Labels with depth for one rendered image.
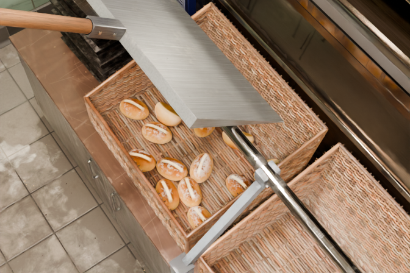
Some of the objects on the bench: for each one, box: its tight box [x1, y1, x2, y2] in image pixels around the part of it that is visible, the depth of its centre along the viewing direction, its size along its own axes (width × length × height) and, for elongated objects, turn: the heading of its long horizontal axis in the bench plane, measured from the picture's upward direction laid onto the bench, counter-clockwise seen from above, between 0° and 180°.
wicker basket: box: [84, 2, 328, 255], centre depth 190 cm, size 49×56×28 cm
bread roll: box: [154, 102, 182, 126], centre depth 203 cm, size 6×10×7 cm
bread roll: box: [222, 131, 254, 150], centre depth 198 cm, size 6×10×7 cm
